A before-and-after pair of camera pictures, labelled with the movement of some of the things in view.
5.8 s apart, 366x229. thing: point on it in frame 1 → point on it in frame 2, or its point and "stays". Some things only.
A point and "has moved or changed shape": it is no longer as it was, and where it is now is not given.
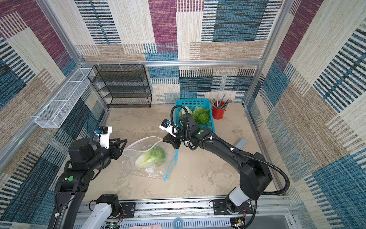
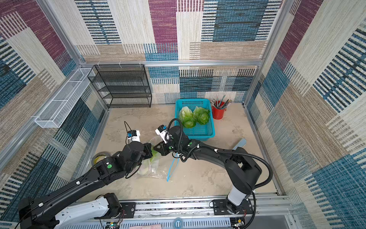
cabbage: (156, 155) has moved or changed shape
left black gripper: (115, 148) → (147, 148)
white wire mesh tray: (58, 107) stays
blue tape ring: (178, 223) stays
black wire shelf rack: (122, 86) stays
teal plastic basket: (192, 103) stays
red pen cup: (218, 114) stays
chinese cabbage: (201, 115) stays
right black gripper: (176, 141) → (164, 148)
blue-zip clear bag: (151, 157) has moved or changed shape
